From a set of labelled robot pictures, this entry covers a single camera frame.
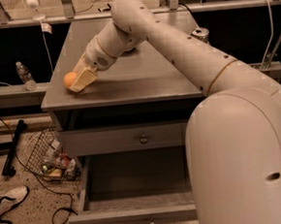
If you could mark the clear plastic water bottle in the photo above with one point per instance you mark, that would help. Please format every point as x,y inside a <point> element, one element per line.
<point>26,76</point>

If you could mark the white shoe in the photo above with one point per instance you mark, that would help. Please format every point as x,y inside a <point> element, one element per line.
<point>13,198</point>

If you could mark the orange fruit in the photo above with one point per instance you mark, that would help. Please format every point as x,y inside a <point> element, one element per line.
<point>69,79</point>

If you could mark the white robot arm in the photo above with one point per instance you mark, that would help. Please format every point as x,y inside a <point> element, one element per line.
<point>233,137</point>

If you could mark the open grey middle drawer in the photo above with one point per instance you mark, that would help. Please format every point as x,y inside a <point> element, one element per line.
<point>137,187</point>

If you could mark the silver blue drink can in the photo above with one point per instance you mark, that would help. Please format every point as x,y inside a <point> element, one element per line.
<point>201,34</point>

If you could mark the black metal stand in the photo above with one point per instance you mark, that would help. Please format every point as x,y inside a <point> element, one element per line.
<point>8,169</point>

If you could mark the wire basket with items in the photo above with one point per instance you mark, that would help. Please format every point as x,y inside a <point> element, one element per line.
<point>49,161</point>

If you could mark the grey wooden drawer cabinet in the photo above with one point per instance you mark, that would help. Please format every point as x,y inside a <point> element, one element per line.
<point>141,88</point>

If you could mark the closed grey upper drawer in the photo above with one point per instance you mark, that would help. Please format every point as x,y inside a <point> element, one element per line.
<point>120,139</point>

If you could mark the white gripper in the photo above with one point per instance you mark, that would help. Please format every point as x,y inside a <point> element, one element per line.
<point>96,58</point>

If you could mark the white desk lamp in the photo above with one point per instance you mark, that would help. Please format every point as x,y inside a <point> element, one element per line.
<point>34,5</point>

